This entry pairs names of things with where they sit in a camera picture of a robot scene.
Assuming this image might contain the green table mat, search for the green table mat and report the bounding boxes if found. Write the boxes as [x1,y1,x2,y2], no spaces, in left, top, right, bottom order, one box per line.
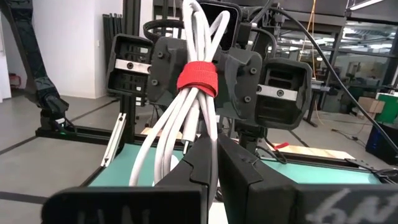
[88,143,382,187]

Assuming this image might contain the white cable with red tie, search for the white cable with red tie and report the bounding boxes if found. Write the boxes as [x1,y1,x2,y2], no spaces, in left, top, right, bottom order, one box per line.
[128,0,231,187]

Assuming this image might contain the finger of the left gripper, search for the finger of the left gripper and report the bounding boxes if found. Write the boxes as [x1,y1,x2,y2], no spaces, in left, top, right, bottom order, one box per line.
[216,47,264,121]
[146,36,191,108]

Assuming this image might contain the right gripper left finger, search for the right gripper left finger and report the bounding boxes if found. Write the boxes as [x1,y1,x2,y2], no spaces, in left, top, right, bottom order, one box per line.
[41,132,218,224]

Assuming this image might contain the green panel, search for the green panel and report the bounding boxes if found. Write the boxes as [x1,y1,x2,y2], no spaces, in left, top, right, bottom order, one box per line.
[375,92,398,124]

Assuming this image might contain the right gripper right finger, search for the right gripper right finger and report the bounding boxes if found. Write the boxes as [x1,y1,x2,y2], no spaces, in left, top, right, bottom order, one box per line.
[217,132,398,224]

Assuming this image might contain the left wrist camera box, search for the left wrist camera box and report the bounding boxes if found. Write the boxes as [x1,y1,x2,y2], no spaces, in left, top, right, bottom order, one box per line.
[198,1,243,52]

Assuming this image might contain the silver angle bracket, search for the silver angle bracket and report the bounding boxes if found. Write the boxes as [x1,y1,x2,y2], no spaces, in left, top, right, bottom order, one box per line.
[100,112,127,168]

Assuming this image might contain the red strap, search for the red strap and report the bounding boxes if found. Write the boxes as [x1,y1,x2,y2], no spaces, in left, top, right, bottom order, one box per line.
[272,141,290,151]

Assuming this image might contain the cardboard box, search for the cardboard box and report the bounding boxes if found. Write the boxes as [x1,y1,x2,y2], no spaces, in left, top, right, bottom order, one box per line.
[357,96,386,114]

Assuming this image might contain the black leaning panels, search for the black leaning panels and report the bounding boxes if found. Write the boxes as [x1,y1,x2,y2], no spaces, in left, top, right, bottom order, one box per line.
[102,12,125,74]

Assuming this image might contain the black floor case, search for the black floor case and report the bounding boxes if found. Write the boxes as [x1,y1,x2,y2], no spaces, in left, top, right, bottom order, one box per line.
[365,123,398,166]

